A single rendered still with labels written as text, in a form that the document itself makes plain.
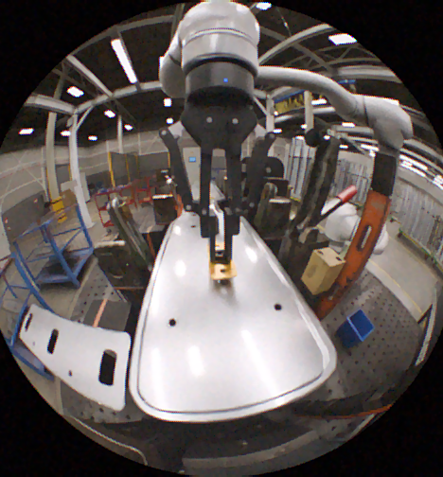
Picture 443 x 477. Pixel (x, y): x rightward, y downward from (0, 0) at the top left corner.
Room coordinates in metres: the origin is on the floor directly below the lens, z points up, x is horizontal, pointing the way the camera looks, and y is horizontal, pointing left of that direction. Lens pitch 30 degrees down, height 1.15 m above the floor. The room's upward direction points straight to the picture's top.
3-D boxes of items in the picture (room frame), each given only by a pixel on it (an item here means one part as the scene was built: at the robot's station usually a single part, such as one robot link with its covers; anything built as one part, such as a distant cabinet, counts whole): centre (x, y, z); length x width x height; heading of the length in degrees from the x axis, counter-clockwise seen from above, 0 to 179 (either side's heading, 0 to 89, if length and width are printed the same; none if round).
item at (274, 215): (0.37, -0.16, 0.88); 0.11 x 0.09 x 0.37; 99
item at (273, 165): (0.56, -0.14, 0.94); 0.18 x 0.13 x 0.49; 9
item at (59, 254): (0.85, 2.55, 0.47); 1.20 x 0.80 x 0.95; 108
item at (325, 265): (0.11, -0.13, 0.88); 0.04 x 0.04 x 0.36; 9
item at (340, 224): (0.60, -0.72, 0.92); 0.18 x 0.16 x 0.22; 29
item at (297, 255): (0.19, -0.16, 0.88); 0.07 x 0.06 x 0.35; 99
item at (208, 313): (0.65, 0.08, 1.00); 1.38 x 0.22 x 0.02; 9
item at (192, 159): (7.34, 1.49, 1.22); 0.80 x 0.54 x 2.45; 107
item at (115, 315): (0.07, 0.18, 0.84); 0.11 x 0.10 x 0.28; 99
